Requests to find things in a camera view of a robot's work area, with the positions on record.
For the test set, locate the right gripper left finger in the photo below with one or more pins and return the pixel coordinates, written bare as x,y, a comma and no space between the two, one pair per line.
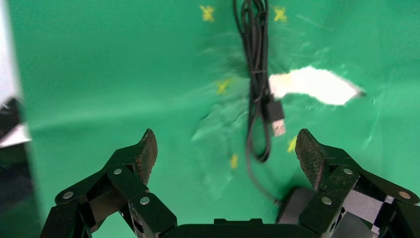
124,184

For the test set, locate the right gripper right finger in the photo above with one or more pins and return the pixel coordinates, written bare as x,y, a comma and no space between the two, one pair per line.
334,184

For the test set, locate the green table cloth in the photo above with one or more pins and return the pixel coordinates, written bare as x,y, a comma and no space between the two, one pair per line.
98,82

